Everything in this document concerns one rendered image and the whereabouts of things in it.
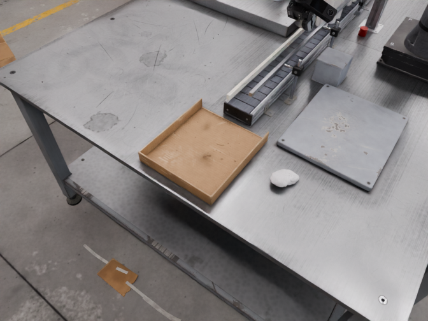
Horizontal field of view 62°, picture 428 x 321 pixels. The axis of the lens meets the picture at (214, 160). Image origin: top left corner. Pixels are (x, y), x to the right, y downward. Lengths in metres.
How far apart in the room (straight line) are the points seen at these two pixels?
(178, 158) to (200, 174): 0.09
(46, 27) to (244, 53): 2.36
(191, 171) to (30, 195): 1.32
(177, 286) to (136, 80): 0.95
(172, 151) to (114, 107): 0.28
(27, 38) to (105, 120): 2.31
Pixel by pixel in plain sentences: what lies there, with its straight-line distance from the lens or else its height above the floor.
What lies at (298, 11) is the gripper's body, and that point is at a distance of 1.37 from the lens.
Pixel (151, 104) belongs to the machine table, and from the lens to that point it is 1.24.
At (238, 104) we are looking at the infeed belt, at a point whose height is 0.88.
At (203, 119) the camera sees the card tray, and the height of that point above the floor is 0.83.
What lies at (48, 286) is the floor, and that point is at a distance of 1.89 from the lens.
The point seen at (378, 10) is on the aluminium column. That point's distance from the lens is 1.77.
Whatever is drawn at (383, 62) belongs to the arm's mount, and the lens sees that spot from 1.59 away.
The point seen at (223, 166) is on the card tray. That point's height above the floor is 0.83.
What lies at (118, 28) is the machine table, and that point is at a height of 0.83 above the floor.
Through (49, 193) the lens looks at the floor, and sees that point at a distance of 2.16.
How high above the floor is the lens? 1.64
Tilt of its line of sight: 50 degrees down
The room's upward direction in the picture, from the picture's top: 3 degrees clockwise
